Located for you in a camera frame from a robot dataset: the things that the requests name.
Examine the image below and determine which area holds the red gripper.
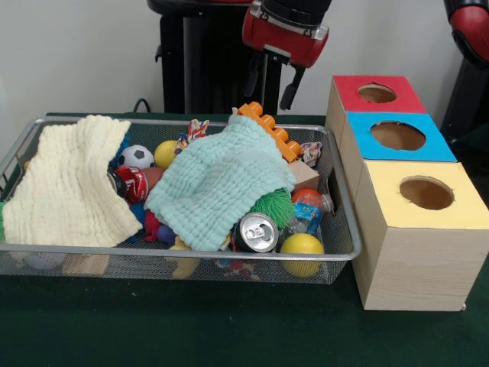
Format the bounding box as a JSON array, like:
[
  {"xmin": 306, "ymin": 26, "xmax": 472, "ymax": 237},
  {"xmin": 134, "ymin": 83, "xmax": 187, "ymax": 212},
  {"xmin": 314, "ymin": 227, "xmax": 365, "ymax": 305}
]
[{"xmin": 242, "ymin": 5, "xmax": 329, "ymax": 112}]

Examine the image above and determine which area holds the clear bottle with blue label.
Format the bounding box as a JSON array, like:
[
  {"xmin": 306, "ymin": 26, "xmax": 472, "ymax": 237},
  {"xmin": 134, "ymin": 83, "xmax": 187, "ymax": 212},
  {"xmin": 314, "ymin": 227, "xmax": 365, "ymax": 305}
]
[{"xmin": 284, "ymin": 193, "xmax": 335, "ymax": 236}]

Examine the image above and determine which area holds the shallow mesh bin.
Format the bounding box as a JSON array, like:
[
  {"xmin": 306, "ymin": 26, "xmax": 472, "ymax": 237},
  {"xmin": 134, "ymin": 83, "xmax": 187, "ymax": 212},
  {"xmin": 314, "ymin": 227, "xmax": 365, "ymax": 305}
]
[{"xmin": 0, "ymin": 117, "xmax": 363, "ymax": 286}]

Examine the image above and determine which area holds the wooden box with three holes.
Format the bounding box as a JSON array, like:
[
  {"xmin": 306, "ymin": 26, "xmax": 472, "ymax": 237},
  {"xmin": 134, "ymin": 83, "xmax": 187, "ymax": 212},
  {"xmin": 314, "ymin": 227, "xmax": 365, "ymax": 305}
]
[{"xmin": 325, "ymin": 74, "xmax": 489, "ymax": 313}]

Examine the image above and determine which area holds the orange toy building block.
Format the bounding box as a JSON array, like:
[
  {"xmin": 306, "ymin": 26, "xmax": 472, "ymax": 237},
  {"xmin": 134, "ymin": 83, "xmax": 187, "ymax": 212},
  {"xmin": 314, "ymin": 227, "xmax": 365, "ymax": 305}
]
[{"xmin": 236, "ymin": 101, "xmax": 303, "ymax": 161}]

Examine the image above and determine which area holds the mint green cloth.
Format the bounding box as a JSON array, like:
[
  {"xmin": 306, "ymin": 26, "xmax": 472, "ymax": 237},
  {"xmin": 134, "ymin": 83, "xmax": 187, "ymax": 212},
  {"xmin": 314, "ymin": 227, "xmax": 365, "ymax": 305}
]
[{"xmin": 144, "ymin": 107, "xmax": 297, "ymax": 252}]

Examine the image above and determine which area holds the red orange ball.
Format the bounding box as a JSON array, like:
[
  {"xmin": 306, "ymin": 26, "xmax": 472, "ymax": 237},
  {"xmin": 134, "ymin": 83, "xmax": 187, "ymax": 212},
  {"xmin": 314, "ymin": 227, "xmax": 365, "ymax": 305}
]
[{"xmin": 292, "ymin": 187, "xmax": 322, "ymax": 206}]

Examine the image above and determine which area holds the green spiky ball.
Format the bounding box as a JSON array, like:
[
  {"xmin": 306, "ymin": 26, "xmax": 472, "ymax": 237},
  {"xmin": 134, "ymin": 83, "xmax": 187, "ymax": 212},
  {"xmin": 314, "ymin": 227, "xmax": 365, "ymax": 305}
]
[{"xmin": 250, "ymin": 186, "xmax": 296, "ymax": 229}]

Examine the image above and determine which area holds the yellow ball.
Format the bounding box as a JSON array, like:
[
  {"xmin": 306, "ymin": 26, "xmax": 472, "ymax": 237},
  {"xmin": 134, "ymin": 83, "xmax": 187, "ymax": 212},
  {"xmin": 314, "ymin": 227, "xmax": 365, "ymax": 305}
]
[
  {"xmin": 280, "ymin": 232, "xmax": 325, "ymax": 278},
  {"xmin": 154, "ymin": 140, "xmax": 180, "ymax": 170}
]

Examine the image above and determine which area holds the silver drink can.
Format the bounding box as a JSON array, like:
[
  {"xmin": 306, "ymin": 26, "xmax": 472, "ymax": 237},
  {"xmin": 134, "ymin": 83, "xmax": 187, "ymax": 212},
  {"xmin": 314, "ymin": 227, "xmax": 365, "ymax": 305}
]
[{"xmin": 232, "ymin": 212, "xmax": 280, "ymax": 253}]

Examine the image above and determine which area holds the small soccer ball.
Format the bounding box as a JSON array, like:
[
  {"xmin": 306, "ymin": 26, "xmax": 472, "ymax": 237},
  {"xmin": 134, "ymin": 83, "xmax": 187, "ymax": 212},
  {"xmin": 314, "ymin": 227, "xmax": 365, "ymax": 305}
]
[{"xmin": 117, "ymin": 145, "xmax": 156, "ymax": 169}]

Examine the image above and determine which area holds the crushed red can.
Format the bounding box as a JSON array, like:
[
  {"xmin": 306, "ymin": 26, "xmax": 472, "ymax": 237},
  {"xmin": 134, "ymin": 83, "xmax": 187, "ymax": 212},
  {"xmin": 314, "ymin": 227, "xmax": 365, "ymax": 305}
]
[{"xmin": 106, "ymin": 166, "xmax": 149, "ymax": 203}]

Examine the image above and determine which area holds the dark green table cloth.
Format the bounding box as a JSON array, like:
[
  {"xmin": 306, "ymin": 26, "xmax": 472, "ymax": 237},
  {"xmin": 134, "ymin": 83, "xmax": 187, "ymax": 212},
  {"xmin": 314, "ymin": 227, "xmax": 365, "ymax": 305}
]
[
  {"xmin": 446, "ymin": 122, "xmax": 489, "ymax": 180},
  {"xmin": 0, "ymin": 112, "xmax": 489, "ymax": 367}
]

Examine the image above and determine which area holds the cream cloth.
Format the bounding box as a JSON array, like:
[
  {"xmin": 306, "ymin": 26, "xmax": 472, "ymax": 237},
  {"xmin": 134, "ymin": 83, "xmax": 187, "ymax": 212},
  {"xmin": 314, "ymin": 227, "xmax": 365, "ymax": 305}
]
[{"xmin": 2, "ymin": 114, "xmax": 144, "ymax": 248}]

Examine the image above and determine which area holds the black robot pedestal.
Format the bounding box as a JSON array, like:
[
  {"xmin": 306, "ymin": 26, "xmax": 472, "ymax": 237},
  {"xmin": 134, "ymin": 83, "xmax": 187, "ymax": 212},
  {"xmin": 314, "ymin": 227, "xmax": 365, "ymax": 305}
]
[{"xmin": 147, "ymin": 0, "xmax": 291, "ymax": 115}]

